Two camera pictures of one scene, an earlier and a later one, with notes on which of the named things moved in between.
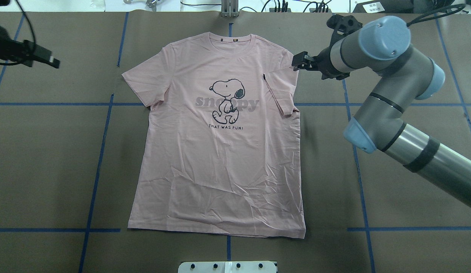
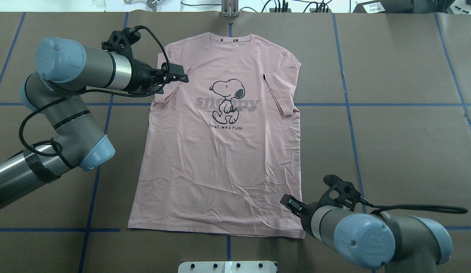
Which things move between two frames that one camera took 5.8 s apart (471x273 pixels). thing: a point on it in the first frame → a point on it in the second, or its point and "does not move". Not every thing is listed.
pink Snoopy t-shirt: x=221 y=151 does not move
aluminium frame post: x=230 y=8 does not move
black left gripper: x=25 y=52 → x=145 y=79
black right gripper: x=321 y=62 → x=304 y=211
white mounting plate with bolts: x=247 y=267 does not move
